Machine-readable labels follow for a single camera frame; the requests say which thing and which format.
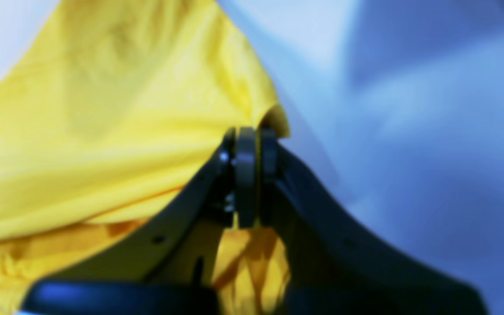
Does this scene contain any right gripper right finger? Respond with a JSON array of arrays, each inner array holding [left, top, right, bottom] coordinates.
[[259, 128, 487, 315]]

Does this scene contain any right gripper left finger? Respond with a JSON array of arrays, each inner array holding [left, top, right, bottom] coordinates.
[[20, 127, 258, 315]]

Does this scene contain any orange t-shirt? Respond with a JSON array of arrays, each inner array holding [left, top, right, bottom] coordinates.
[[0, 0, 290, 315]]

